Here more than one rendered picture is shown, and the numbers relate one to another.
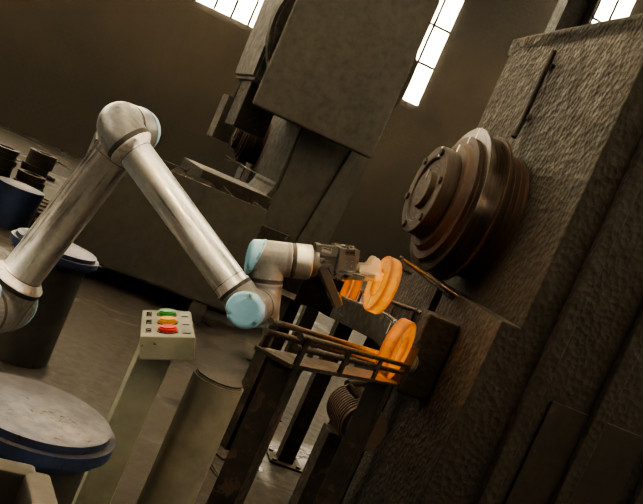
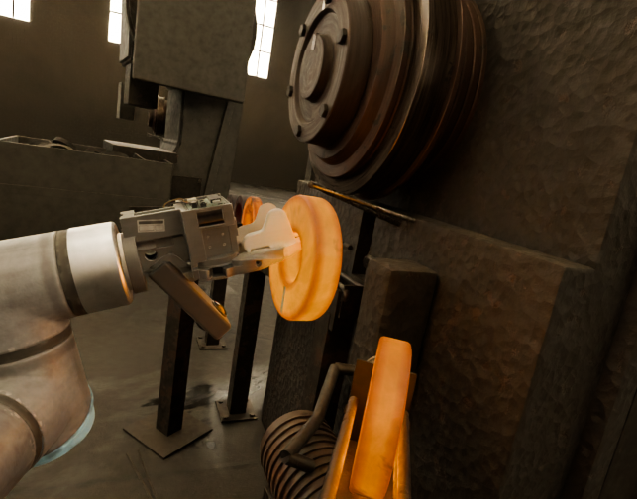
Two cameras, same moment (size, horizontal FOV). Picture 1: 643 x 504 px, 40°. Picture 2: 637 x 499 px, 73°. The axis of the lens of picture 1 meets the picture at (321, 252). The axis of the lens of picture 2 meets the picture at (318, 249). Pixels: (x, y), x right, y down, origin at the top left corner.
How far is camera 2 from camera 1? 1.80 m
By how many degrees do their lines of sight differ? 14
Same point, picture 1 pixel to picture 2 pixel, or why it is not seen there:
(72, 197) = not seen: outside the picture
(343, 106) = (209, 64)
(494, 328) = (544, 282)
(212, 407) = not seen: outside the picture
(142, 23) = (77, 63)
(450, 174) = (358, 21)
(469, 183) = (394, 27)
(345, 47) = (195, 13)
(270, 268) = (0, 322)
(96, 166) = not seen: outside the picture
